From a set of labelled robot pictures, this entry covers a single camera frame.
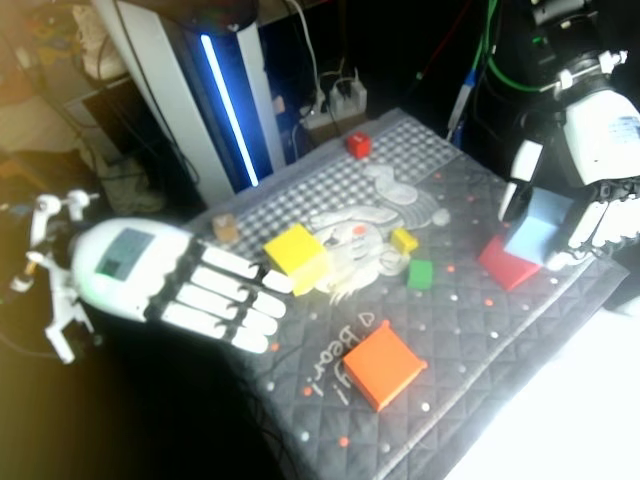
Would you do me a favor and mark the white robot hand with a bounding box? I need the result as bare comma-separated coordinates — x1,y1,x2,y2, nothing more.
497,85,640,274
69,217,295,356

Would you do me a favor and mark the light blue cube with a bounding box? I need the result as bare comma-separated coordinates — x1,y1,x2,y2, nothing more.
502,188,575,266

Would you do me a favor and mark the large yellow cube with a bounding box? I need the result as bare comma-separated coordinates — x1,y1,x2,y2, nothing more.
262,222,331,297

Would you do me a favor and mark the small wooden cube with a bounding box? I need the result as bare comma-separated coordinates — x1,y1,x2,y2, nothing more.
211,213,239,244

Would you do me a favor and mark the large pink-red block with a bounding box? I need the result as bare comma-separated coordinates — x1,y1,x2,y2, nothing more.
477,234,544,293

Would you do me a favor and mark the yellow half-round block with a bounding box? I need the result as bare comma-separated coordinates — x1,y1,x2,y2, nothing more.
389,227,420,255

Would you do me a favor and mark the small red cube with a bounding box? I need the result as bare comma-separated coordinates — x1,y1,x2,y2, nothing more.
345,132,374,160

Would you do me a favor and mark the large orange cube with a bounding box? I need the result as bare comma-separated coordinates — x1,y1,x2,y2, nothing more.
342,319,430,413

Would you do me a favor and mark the white crumpled cloth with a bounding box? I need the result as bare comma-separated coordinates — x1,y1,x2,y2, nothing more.
97,157,166,216

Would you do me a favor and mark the white column blue light strip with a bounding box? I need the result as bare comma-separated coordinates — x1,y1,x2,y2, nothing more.
92,0,289,206

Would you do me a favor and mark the small green cube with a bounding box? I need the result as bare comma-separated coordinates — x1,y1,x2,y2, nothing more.
406,258,434,291

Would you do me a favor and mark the grey quilt with bear print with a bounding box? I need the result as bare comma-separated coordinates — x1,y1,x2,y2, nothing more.
182,107,632,480

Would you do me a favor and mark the white power strip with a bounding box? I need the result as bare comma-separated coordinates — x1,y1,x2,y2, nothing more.
299,105,354,132

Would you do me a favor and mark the white plug adapter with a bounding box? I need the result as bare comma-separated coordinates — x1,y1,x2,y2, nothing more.
327,74,369,114

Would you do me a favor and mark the green cable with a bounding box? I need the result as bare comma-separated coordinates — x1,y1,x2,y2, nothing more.
469,0,549,94

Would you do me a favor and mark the blue and white connector cable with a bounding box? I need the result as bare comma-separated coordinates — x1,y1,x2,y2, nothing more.
446,68,477,145

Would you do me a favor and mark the red cable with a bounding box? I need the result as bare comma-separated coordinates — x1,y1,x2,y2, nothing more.
414,0,474,81

